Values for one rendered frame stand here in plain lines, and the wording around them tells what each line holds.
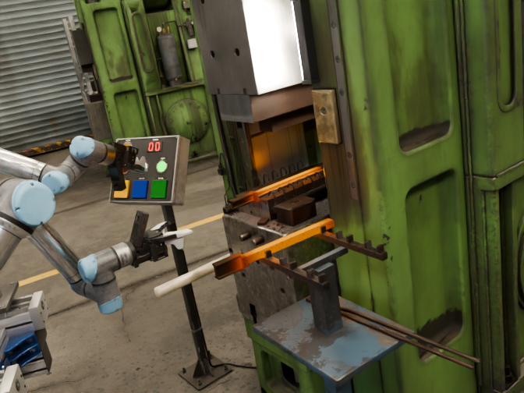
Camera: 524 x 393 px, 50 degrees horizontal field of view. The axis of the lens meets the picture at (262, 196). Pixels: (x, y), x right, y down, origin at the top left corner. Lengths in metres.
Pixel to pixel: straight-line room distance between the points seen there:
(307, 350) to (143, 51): 5.42
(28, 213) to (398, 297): 1.16
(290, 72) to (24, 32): 8.09
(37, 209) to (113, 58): 5.31
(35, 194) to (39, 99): 8.25
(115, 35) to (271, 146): 4.72
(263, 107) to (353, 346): 0.83
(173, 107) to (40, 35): 3.57
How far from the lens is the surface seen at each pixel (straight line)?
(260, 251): 1.61
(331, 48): 1.74
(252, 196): 2.00
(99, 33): 6.79
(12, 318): 2.18
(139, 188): 2.36
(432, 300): 2.18
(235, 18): 1.85
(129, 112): 6.85
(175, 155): 2.29
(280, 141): 2.30
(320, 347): 1.64
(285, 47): 1.90
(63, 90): 9.83
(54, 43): 9.82
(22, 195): 1.56
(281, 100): 1.95
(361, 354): 1.60
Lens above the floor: 1.62
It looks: 18 degrees down
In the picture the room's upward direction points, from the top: 10 degrees counter-clockwise
